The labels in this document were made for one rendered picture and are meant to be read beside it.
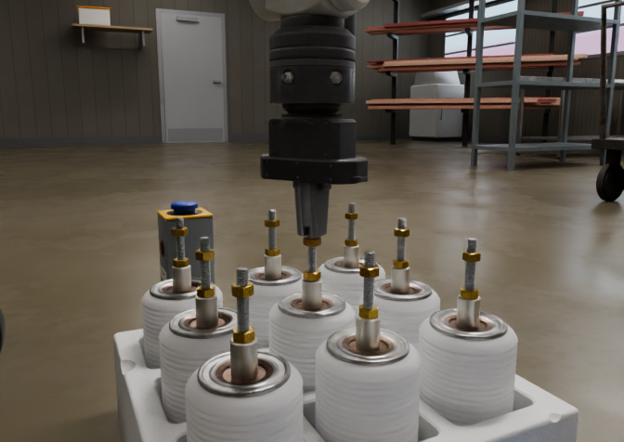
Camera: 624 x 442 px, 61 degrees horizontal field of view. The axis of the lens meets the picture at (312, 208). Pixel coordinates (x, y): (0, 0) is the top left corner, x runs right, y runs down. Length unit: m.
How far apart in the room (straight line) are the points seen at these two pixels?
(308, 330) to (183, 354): 0.13
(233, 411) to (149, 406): 0.17
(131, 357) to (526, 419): 0.43
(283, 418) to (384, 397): 0.09
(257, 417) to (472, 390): 0.22
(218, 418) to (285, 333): 0.17
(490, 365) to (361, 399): 0.13
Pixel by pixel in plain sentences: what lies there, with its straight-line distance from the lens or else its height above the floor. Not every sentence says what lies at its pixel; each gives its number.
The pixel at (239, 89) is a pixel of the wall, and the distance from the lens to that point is 9.69.
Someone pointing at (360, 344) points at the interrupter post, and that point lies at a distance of 0.49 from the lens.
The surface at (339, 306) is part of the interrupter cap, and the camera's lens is 0.59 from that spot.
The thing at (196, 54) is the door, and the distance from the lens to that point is 9.51.
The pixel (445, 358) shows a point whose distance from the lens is 0.54.
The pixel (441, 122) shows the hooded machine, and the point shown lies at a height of 0.34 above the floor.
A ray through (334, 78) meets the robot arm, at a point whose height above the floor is 0.49.
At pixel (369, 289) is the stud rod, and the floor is 0.31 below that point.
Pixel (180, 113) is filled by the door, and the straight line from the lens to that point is 9.40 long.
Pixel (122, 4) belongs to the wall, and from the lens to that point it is 9.51.
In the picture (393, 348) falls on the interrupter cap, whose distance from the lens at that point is 0.50.
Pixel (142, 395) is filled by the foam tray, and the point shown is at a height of 0.18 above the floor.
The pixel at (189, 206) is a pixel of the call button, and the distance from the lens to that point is 0.81.
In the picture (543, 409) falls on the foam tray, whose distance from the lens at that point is 0.59.
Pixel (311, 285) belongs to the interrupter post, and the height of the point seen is 0.28.
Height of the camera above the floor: 0.46
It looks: 10 degrees down
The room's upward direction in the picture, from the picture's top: straight up
